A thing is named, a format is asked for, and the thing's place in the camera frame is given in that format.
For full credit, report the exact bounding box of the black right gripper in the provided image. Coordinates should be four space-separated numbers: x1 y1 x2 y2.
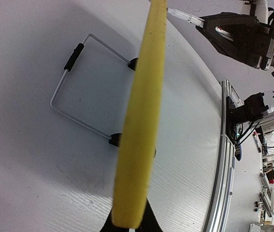
196 12 274 77

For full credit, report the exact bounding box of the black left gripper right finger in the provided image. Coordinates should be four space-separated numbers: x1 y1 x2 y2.
139 200 163 232

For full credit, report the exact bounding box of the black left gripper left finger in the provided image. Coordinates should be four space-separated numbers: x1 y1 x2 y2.
100 212 118 232

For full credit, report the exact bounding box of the white marker pen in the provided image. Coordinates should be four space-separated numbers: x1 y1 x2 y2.
167 8 204 28

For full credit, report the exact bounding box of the white whiteboard yellow rim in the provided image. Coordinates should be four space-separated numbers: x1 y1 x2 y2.
111 0 167 229

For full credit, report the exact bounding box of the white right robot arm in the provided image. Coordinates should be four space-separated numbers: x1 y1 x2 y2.
196 0 274 124

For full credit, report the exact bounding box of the black left board stand foot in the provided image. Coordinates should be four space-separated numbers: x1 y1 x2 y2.
108 133 122 147

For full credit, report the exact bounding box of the black board stand foot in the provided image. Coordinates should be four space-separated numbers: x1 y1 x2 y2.
127 58 138 71
108 133 122 147

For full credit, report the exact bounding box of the black right board stand foot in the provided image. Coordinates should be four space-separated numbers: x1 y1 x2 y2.
127 58 138 71

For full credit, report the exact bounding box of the black stand grip sleeve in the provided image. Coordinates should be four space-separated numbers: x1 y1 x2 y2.
64 43 84 72

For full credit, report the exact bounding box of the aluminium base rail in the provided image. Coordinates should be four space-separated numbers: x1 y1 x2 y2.
203 79 242 232

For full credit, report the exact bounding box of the silver wire board stand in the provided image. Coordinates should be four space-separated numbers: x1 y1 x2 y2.
50 33 136 139

